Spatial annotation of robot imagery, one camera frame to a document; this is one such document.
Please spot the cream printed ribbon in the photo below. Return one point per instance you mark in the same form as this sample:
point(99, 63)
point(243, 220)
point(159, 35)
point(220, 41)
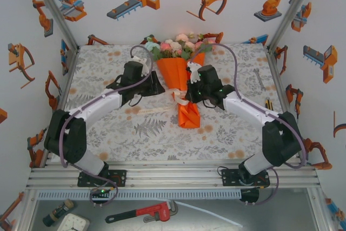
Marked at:
point(179, 98)

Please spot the orange wrapping paper sheet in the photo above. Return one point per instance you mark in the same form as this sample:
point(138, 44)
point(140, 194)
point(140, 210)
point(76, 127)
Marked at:
point(173, 74)

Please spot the fake flower bouquet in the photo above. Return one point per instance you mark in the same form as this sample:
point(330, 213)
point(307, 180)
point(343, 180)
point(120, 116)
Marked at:
point(173, 45)

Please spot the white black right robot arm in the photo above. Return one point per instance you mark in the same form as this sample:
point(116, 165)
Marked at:
point(248, 109)

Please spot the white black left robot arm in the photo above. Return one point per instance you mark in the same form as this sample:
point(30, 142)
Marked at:
point(100, 104)

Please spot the silver open-end wrench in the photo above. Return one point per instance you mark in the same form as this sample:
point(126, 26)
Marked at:
point(260, 79)

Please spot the floral print table mat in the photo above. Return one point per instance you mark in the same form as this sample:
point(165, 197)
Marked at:
point(121, 144)

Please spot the yellow black utility knife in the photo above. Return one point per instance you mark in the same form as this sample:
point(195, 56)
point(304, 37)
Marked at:
point(269, 104)

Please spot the wide aluminium extrusion beam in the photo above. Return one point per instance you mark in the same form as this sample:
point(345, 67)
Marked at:
point(173, 174)

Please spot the black controller box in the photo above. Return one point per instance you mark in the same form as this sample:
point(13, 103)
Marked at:
point(100, 193)
point(250, 195)

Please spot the white plastic strip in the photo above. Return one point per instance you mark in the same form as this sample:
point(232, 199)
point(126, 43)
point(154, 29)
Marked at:
point(211, 213)

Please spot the red pipe wrench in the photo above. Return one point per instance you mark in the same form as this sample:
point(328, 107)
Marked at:
point(154, 212)

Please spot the black cylinder with tan cap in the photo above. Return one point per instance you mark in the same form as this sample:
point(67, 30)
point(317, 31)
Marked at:
point(58, 212)

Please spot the white alarm clock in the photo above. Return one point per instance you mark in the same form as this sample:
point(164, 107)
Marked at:
point(74, 223)

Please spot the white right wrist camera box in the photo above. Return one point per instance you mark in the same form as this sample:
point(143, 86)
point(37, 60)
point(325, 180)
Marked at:
point(193, 72)

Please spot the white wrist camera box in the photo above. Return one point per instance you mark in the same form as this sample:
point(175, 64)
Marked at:
point(193, 72)
point(142, 64)

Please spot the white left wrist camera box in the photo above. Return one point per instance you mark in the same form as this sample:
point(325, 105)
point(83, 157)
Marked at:
point(142, 64)

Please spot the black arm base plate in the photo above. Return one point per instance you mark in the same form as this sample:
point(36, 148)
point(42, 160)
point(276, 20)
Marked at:
point(119, 178)
point(229, 178)

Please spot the aluminium frame post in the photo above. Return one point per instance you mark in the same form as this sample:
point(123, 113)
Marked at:
point(54, 9)
point(292, 9)

